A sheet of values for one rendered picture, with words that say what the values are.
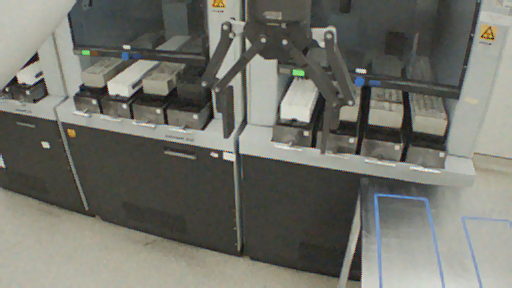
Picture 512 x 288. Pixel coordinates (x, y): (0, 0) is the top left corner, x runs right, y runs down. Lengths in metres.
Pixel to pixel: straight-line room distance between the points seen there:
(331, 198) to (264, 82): 0.49
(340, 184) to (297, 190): 0.17
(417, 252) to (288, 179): 0.66
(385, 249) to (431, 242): 0.12
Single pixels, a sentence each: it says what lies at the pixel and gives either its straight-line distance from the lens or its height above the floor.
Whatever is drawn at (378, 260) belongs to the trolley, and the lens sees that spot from 0.89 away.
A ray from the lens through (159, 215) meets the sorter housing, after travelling 1.85.
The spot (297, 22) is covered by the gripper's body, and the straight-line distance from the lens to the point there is 0.45.
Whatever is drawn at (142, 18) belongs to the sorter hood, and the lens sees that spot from 1.46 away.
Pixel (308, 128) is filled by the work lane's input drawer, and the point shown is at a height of 0.81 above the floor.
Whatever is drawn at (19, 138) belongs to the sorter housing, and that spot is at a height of 0.51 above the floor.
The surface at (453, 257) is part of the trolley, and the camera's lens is 0.96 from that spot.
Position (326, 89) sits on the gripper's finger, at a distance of 0.48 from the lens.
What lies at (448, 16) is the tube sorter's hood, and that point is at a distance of 1.23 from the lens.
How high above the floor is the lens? 1.48
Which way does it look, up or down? 33 degrees down
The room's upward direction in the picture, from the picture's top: straight up
